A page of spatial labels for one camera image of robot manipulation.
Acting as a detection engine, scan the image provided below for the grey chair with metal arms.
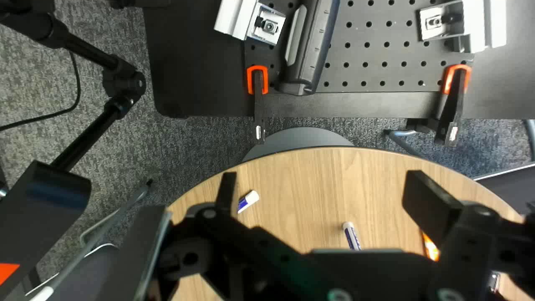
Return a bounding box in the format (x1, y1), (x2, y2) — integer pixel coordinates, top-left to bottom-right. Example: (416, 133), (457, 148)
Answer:
(30, 178), (174, 301)

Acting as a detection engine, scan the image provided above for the grey rounded chair backrest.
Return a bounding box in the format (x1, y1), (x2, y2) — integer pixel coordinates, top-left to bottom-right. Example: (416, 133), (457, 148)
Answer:
(243, 126), (356, 164)

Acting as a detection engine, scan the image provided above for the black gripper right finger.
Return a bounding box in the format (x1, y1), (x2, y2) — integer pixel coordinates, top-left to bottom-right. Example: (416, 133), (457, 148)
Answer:
(401, 169), (467, 248)

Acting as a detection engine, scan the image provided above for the blue white whiteboard marker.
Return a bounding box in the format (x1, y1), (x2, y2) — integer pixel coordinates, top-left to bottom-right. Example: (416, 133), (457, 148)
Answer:
(341, 220), (365, 253)
(236, 189), (263, 216)

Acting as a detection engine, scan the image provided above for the black box with orange sticker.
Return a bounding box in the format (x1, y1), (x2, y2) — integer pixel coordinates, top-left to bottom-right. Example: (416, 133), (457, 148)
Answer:
(0, 159), (94, 295)

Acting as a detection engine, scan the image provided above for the black chair with grey armrest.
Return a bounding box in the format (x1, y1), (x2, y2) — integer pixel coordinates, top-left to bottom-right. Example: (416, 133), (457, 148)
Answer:
(472, 118), (535, 216)

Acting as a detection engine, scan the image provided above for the yellow orange pencil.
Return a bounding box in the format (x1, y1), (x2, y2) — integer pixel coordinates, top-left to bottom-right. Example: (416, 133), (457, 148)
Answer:
(420, 230), (443, 265)

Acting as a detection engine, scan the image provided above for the orange black spring clamp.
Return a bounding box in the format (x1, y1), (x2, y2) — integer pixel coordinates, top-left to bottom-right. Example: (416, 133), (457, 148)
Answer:
(405, 62), (475, 146)

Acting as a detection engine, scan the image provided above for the silver aluminium bracket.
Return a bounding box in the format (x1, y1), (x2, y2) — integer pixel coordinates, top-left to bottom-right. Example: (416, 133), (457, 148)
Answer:
(416, 0), (510, 56)
(214, 0), (289, 47)

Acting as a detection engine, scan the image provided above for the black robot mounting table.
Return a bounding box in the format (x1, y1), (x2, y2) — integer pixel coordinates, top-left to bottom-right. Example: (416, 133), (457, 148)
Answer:
(142, 0), (535, 121)

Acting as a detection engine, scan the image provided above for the thin black floor cable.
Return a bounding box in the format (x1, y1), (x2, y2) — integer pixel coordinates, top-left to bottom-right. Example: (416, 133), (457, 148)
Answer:
(0, 52), (84, 134)

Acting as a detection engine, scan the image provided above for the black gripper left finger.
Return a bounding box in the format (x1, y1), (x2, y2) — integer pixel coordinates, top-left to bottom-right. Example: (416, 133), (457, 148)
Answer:
(216, 171), (239, 221)

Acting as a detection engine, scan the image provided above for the small orange clamp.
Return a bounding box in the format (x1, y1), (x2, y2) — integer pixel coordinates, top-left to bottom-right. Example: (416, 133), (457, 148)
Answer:
(246, 64), (273, 97)

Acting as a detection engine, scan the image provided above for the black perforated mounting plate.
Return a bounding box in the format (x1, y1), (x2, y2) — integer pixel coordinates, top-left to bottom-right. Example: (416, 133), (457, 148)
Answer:
(243, 0), (477, 96)

